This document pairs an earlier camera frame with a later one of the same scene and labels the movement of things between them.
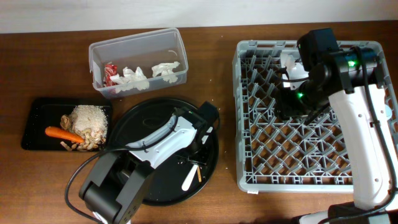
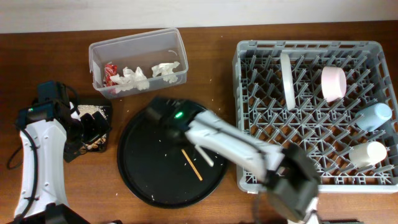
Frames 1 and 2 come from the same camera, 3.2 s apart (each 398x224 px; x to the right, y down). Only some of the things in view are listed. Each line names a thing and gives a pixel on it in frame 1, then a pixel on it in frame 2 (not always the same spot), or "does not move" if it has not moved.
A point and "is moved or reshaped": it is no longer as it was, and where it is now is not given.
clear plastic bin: x=138 y=63 does not move
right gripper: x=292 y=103 → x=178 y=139
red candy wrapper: x=110 y=70 does not move
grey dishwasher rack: x=277 y=155 does not move
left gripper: x=203 y=159 → x=97 y=130
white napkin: x=131 y=79 does not move
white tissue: x=166 y=70 does not move
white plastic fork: x=188 y=180 is moved or reshaped
